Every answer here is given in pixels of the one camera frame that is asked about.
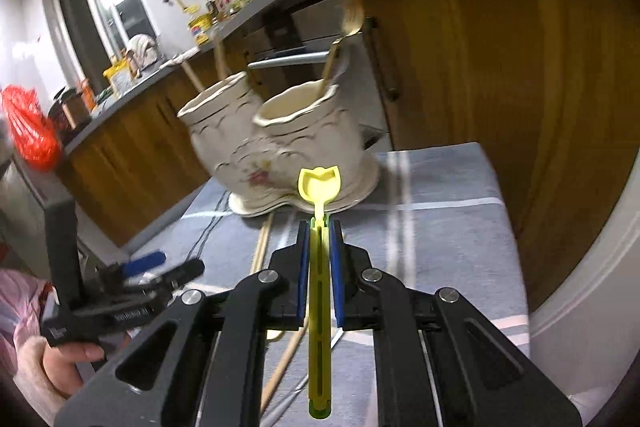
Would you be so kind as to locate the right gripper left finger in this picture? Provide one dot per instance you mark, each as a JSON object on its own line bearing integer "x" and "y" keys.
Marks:
{"x": 288, "y": 307}

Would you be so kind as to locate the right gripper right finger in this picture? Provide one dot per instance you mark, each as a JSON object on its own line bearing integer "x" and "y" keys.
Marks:
{"x": 351, "y": 303}

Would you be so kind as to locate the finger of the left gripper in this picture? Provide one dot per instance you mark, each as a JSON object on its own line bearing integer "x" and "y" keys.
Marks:
{"x": 177, "y": 277}
{"x": 138, "y": 266}

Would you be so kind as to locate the yellow tulip plastic utensil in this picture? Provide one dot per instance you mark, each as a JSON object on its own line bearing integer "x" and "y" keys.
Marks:
{"x": 319, "y": 186}

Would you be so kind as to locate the wooden chopstick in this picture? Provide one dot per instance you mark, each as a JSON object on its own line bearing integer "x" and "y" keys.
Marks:
{"x": 261, "y": 245}
{"x": 220, "y": 59}
{"x": 277, "y": 375}
{"x": 195, "y": 80}

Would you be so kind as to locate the gold fork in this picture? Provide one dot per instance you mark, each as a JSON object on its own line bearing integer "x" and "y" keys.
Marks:
{"x": 352, "y": 22}

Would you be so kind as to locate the kitchen window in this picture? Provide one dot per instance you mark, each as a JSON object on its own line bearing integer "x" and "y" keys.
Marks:
{"x": 96, "y": 33}

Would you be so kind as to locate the wooden kitchen cabinets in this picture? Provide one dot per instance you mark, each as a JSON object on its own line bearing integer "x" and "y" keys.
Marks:
{"x": 549, "y": 88}

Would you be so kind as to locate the person left hand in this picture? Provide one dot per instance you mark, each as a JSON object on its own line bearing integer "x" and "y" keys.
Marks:
{"x": 47, "y": 377}

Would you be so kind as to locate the grey striped table cloth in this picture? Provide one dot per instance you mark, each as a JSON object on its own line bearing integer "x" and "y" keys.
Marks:
{"x": 437, "y": 218}

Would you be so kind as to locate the cream floral ceramic utensil holder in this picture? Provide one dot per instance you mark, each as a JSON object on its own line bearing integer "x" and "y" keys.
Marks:
{"x": 255, "y": 149}

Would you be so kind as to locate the red plastic bag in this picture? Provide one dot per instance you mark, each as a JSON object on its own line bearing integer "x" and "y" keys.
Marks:
{"x": 33, "y": 134}

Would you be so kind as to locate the yellow snack bag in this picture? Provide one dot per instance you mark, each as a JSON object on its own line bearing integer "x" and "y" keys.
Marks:
{"x": 119, "y": 77}

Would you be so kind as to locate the stainless built-in oven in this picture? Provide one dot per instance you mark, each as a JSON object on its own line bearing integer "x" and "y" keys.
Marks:
{"x": 293, "y": 50}

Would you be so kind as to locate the yellow oil bottle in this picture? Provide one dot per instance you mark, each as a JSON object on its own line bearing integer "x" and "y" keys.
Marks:
{"x": 201, "y": 28}

